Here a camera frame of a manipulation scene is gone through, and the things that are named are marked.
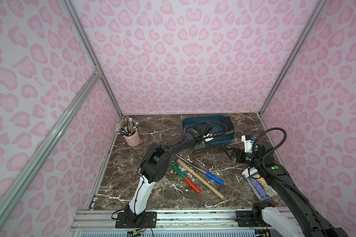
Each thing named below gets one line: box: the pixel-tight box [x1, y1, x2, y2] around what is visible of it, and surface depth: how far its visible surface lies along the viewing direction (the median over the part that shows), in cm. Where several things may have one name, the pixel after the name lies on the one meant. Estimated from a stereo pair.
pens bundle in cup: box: [114, 117, 139, 137], surface depth 93 cm
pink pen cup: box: [123, 130, 141, 147], surface depth 98 cm
